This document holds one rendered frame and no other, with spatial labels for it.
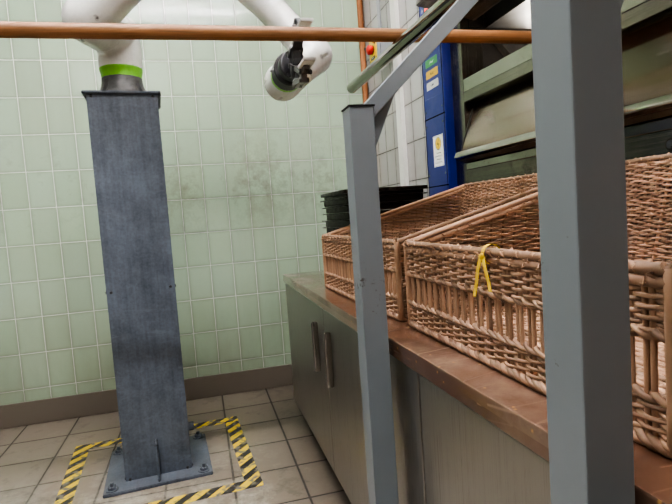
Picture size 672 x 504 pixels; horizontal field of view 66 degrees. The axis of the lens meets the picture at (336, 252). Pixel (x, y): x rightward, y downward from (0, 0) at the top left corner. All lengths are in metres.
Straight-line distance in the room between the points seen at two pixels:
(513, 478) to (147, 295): 1.31
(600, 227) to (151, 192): 1.46
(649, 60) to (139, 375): 1.54
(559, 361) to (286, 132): 2.15
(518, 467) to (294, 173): 2.00
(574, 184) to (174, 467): 1.64
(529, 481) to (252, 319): 1.96
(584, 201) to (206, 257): 2.12
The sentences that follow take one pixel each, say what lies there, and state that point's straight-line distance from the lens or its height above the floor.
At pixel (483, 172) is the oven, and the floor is 0.88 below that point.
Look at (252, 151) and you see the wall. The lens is 2.42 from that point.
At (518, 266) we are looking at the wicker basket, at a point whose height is 0.72.
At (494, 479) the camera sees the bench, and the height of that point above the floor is 0.48.
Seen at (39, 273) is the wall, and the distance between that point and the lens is 2.48.
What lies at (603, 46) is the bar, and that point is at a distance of 0.40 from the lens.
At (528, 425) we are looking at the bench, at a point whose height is 0.58.
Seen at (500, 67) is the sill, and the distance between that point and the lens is 1.57.
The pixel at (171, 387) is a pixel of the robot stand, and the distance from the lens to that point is 1.76.
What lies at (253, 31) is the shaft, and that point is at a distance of 1.21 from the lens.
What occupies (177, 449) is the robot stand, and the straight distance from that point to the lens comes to 1.83.
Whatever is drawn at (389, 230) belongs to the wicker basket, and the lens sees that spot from 1.53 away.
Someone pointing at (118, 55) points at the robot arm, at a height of 1.31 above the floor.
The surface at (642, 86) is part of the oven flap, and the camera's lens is 1.17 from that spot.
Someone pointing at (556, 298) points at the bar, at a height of 0.72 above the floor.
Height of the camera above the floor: 0.79
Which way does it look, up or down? 4 degrees down
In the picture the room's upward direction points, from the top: 4 degrees counter-clockwise
